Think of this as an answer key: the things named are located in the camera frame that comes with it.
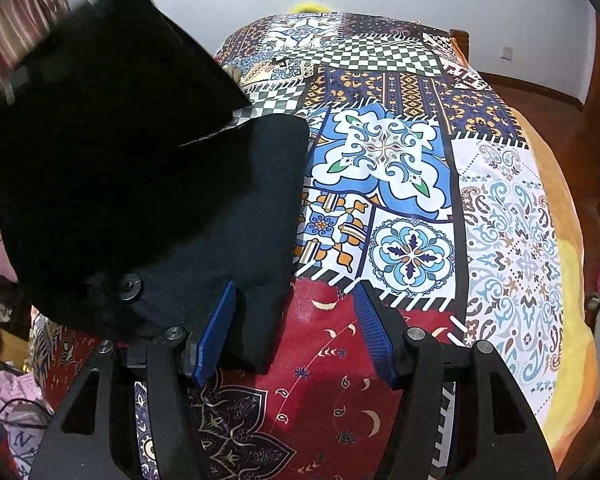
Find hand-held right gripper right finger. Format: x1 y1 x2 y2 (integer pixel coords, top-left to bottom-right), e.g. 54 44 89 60
353 279 562 480

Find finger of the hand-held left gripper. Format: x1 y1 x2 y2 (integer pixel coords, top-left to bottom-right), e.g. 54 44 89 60
82 273 152 337

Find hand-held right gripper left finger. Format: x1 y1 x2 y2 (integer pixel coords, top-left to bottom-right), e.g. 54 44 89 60
27 280 239 480

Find black pants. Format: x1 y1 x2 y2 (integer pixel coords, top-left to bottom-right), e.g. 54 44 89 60
0 0 312 377

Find pink cloth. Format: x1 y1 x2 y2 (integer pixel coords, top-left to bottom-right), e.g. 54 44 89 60
0 365 56 431

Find patchwork printed blanket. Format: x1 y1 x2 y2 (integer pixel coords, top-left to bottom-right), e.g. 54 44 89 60
30 10 567 480

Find orange yellow blanket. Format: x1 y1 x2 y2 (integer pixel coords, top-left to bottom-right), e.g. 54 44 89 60
500 107 597 468

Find pink striped curtain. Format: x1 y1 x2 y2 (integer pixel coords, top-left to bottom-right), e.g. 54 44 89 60
0 0 78 78

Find yellow pillow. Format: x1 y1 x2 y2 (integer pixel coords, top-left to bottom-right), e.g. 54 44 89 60
286 0 337 14

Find wooden bed frame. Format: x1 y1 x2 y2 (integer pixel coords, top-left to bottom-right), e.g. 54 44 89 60
449 29 472 63

